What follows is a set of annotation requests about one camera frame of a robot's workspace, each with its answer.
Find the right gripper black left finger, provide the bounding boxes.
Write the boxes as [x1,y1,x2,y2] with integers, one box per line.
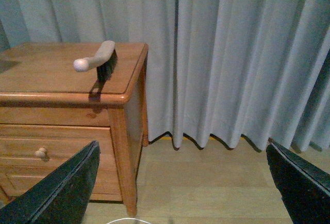
[1,141,100,223]

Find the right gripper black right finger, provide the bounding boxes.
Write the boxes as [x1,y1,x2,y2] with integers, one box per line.
[266,142,329,223]

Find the light green curtain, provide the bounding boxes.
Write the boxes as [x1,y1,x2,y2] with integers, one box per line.
[1,0,329,151]

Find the beige hand brush black bristles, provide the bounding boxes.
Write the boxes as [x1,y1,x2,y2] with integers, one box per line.
[73,40,118,82]

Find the wooden nightstand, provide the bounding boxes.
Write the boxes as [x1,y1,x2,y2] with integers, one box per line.
[1,42,149,217]

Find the white cable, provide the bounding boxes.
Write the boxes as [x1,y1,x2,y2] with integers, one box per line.
[105,217,152,224]

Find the round wooden drawer knob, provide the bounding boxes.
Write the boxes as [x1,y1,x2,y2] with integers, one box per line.
[35,148,47,159]

